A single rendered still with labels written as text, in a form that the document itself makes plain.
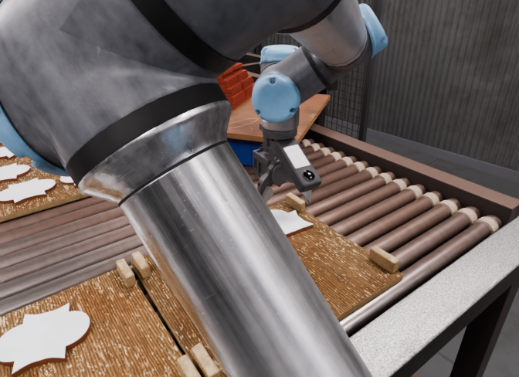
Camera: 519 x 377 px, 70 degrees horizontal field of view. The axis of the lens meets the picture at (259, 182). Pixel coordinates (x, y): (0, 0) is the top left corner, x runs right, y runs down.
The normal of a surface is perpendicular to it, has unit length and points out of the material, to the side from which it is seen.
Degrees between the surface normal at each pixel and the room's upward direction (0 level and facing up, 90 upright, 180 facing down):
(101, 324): 0
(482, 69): 90
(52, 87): 76
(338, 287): 0
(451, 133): 90
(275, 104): 91
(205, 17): 113
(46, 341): 0
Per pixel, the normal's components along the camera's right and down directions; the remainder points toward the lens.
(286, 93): -0.12, 0.48
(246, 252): 0.40, -0.20
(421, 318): -0.02, -0.88
